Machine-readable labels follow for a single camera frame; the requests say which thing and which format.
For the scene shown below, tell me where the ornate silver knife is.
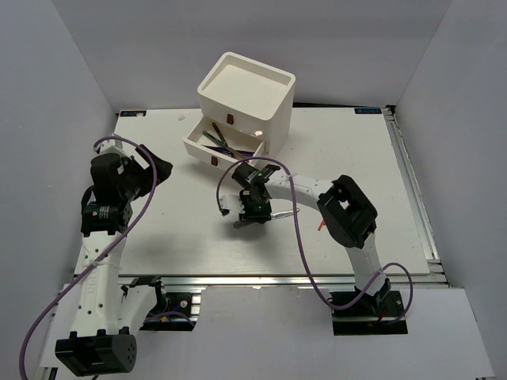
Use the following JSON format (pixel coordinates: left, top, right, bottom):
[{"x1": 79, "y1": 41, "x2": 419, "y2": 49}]
[{"x1": 233, "y1": 210, "x2": 295, "y2": 229}]

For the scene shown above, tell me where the left black XDOF label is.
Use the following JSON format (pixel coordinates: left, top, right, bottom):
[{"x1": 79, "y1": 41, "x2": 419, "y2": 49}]
[{"x1": 119, "y1": 110, "x2": 147, "y2": 117}]

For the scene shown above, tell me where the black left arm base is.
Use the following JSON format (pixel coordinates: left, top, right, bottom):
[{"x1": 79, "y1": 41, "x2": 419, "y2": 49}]
[{"x1": 120, "y1": 275, "x2": 196, "y2": 332}]

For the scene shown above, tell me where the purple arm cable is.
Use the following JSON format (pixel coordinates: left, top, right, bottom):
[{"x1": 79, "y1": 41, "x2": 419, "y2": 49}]
[
  {"x1": 19, "y1": 136, "x2": 197, "y2": 377},
  {"x1": 215, "y1": 156, "x2": 415, "y2": 326}
]

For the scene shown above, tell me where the white drawer box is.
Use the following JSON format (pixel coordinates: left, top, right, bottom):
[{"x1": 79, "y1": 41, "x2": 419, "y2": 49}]
[{"x1": 183, "y1": 52, "x2": 296, "y2": 170}]

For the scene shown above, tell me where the dark blue knife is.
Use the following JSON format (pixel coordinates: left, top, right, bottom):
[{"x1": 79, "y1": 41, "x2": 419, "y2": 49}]
[{"x1": 205, "y1": 146, "x2": 233, "y2": 157}]

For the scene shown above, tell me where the aluminium table frame rail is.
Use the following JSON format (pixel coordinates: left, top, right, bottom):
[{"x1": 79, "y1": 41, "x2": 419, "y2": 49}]
[{"x1": 382, "y1": 106, "x2": 450, "y2": 287}]

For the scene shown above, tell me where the rainbow iridescent knife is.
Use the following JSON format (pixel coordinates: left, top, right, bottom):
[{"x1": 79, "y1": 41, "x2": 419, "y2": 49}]
[{"x1": 223, "y1": 146, "x2": 254, "y2": 159}]

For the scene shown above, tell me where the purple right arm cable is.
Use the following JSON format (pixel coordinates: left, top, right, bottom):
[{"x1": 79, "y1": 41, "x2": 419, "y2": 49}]
[{"x1": 215, "y1": 156, "x2": 415, "y2": 326}]

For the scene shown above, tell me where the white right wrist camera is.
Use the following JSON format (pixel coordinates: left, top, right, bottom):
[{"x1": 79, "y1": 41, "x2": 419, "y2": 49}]
[{"x1": 219, "y1": 194, "x2": 244, "y2": 216}]

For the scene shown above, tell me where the green handled knife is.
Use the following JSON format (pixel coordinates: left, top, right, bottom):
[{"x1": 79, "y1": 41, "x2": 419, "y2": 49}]
[{"x1": 203, "y1": 131, "x2": 228, "y2": 148}]

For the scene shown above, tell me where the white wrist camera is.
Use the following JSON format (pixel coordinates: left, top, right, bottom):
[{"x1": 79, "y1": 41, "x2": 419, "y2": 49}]
[
  {"x1": 219, "y1": 194, "x2": 244, "y2": 216},
  {"x1": 93, "y1": 136, "x2": 127, "y2": 157}
]

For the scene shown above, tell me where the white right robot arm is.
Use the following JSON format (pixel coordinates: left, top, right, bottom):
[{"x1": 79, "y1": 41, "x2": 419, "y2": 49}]
[{"x1": 219, "y1": 161, "x2": 391, "y2": 316}]

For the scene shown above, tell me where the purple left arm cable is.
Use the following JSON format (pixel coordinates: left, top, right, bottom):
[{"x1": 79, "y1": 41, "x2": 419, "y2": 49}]
[{"x1": 19, "y1": 136, "x2": 197, "y2": 377}]

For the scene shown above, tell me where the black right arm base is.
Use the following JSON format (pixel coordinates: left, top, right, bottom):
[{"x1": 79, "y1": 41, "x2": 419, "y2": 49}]
[{"x1": 332, "y1": 291, "x2": 408, "y2": 336}]

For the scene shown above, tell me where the black xdof label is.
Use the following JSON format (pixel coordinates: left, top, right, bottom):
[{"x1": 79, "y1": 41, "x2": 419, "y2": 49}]
[
  {"x1": 119, "y1": 110, "x2": 147, "y2": 117},
  {"x1": 354, "y1": 107, "x2": 383, "y2": 115}
]

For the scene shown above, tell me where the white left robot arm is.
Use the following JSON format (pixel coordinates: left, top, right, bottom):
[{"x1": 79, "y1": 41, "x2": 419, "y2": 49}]
[{"x1": 55, "y1": 153, "x2": 173, "y2": 377}]

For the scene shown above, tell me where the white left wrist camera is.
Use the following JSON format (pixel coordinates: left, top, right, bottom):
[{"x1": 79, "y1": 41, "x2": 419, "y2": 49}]
[{"x1": 93, "y1": 136, "x2": 127, "y2": 157}]

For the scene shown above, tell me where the small silver knife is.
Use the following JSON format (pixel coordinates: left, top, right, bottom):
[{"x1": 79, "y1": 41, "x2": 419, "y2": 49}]
[{"x1": 212, "y1": 123, "x2": 227, "y2": 145}]

